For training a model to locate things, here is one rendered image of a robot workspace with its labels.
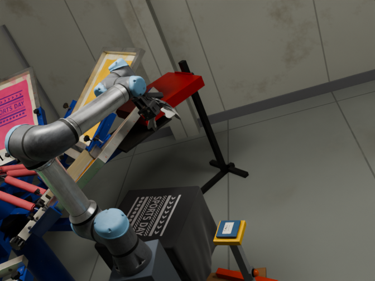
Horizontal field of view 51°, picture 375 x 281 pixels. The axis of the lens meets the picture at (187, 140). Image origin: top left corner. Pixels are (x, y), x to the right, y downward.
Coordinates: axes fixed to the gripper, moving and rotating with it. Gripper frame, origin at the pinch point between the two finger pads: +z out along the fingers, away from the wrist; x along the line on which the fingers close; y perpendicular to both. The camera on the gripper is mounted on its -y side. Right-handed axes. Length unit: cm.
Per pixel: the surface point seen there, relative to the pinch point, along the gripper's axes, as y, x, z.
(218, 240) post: 18, -6, 54
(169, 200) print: -11, -42, 44
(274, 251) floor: -56, -42, 143
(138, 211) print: -3, -58, 39
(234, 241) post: 18, 2, 57
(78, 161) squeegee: -9, -74, -1
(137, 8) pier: -226, -116, -43
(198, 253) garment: 6, -34, 70
